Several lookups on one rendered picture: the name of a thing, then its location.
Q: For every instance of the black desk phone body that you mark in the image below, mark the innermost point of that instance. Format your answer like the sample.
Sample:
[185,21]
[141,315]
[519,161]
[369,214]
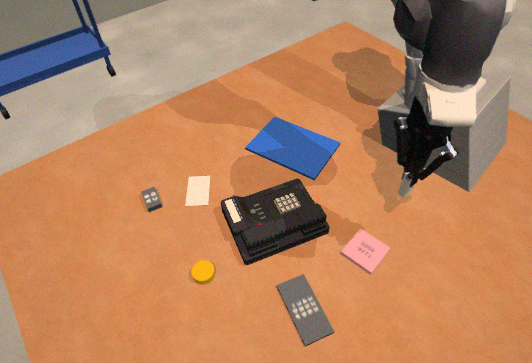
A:
[242,213]

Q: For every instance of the yellow short cylinder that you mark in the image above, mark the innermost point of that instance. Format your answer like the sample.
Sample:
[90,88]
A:
[203,272]

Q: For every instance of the pink sticky note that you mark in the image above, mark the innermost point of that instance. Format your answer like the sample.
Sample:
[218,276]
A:
[365,251]

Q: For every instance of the cream paper sheet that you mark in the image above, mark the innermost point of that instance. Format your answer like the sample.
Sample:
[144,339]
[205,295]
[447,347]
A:
[198,191]

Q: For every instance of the blue flat rectangular pad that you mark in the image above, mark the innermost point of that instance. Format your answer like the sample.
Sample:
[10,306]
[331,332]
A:
[294,147]

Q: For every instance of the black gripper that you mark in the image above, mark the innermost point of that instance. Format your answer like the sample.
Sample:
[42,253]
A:
[438,136]

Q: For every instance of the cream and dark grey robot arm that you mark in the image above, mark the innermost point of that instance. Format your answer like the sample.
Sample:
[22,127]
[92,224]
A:
[455,38]

